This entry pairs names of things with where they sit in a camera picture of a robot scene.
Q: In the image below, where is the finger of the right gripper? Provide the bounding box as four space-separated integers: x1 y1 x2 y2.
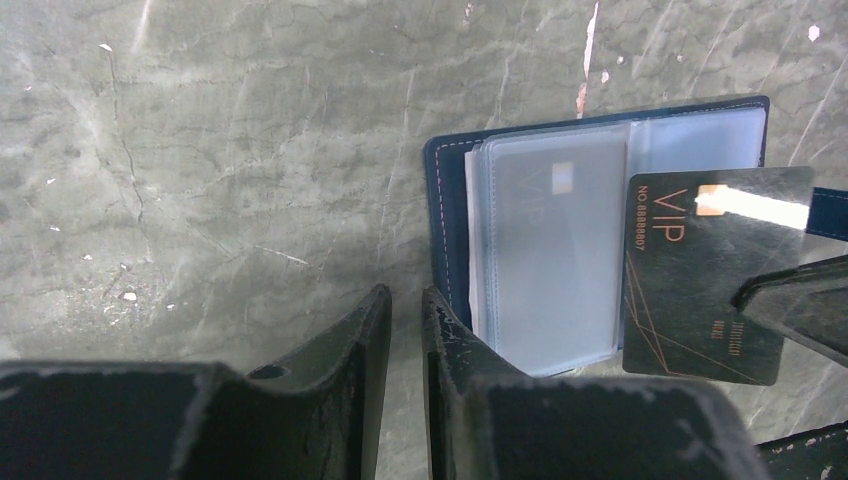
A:
731 255 847 366

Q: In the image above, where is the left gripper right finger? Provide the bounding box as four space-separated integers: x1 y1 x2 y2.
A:
422 287 768 479

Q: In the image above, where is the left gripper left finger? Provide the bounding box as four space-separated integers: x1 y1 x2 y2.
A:
1 284 392 479

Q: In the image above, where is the dark blue card holder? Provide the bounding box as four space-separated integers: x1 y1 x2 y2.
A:
423 95 847 377

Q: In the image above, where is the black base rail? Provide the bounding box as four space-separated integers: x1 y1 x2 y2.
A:
757 421 848 480

